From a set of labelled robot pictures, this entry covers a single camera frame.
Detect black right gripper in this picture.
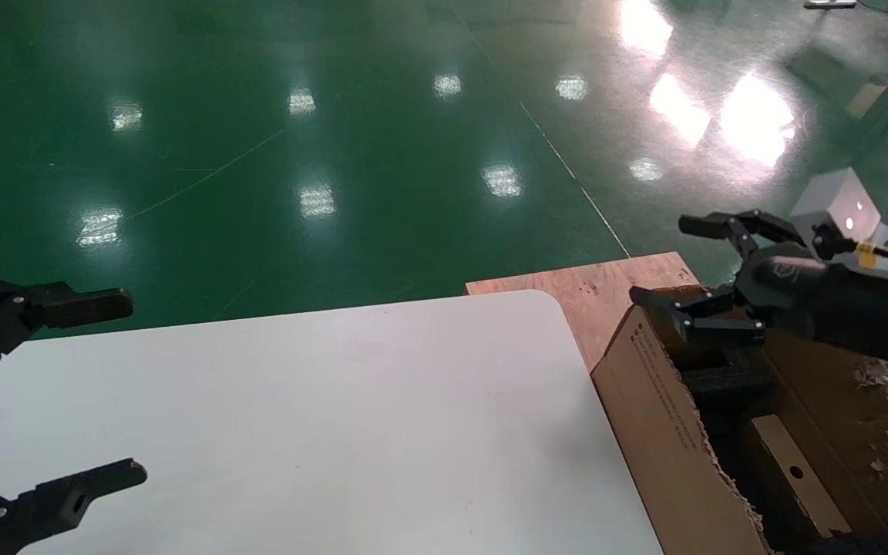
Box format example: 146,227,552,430
629,210,888,375

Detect small brown cardboard box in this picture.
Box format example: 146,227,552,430
745,415,852,540

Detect big open cardboard box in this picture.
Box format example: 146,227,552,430
590,285,888,555

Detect black foam block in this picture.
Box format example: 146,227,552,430
681,345,780,411

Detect wooden pallet board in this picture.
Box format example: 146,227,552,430
466,251,701,371

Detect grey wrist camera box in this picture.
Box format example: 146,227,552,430
789,167,883,247

